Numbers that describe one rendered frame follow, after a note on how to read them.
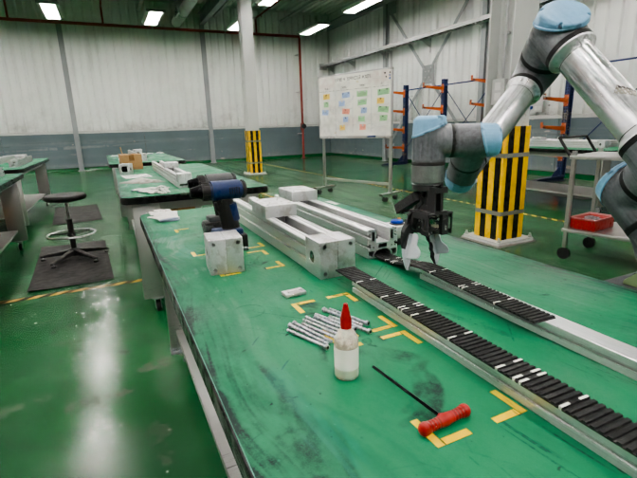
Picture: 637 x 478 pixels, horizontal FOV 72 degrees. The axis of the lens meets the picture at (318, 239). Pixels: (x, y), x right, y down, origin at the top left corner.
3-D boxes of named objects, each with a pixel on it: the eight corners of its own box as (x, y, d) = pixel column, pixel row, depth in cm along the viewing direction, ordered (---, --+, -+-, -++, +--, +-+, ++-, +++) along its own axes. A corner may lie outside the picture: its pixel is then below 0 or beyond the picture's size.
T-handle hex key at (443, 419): (473, 417, 57) (474, 405, 56) (424, 441, 53) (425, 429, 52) (393, 363, 70) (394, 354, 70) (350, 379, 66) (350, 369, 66)
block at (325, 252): (363, 271, 114) (363, 236, 112) (320, 280, 109) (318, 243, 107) (347, 263, 122) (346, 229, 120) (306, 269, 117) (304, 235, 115)
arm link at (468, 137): (488, 145, 107) (443, 146, 108) (501, 114, 97) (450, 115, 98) (493, 172, 104) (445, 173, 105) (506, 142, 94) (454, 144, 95)
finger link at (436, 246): (446, 269, 107) (438, 237, 103) (431, 263, 112) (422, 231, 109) (457, 264, 108) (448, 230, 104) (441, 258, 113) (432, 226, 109)
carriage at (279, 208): (297, 222, 148) (296, 203, 147) (265, 227, 144) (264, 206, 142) (281, 214, 163) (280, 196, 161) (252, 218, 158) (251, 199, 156)
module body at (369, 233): (396, 254, 129) (397, 226, 127) (367, 259, 125) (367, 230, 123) (296, 211, 200) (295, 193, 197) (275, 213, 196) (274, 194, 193)
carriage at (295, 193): (318, 206, 178) (317, 189, 176) (292, 209, 174) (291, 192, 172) (302, 200, 192) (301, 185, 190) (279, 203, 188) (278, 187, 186)
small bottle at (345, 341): (330, 378, 67) (328, 306, 64) (339, 366, 70) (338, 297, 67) (354, 383, 65) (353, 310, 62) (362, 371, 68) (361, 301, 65)
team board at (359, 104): (313, 194, 764) (309, 76, 716) (332, 191, 798) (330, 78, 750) (383, 203, 661) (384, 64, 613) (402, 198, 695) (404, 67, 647)
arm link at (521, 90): (520, 67, 130) (430, 182, 117) (533, 36, 120) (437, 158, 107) (557, 83, 126) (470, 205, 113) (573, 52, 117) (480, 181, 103)
